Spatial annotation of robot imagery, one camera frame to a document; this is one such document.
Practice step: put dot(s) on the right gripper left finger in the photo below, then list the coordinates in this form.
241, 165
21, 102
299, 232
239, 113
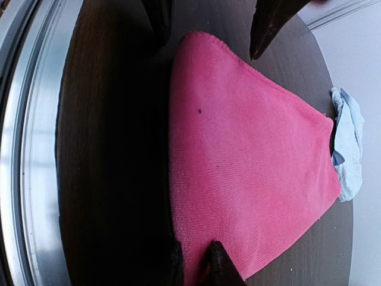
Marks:
222, 269

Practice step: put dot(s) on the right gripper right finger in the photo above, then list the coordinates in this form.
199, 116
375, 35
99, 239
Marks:
269, 17

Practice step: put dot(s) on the magenta pink towel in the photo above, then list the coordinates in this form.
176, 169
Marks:
249, 162

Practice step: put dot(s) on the light blue towel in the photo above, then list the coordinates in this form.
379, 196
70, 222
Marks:
348, 143

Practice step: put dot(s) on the aluminium front rail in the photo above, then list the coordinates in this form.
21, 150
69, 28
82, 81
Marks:
35, 37

